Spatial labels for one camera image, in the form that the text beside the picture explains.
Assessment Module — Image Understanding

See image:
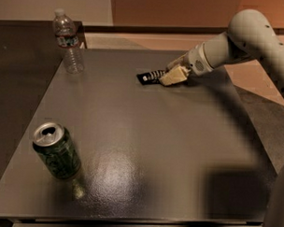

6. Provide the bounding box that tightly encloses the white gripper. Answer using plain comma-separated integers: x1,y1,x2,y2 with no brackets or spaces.
159,44,214,86

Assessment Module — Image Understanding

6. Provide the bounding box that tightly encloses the black rxbar chocolate bar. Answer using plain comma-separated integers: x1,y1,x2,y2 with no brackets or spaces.
136,70,166,86

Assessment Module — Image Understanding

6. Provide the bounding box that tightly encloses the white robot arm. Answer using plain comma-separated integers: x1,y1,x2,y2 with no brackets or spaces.
160,8,284,227

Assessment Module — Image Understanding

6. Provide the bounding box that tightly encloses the green soda can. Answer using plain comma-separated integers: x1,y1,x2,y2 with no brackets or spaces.
33,122,80,179

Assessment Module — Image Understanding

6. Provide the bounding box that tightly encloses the clear plastic water bottle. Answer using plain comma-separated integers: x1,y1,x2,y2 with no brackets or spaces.
52,8,85,74

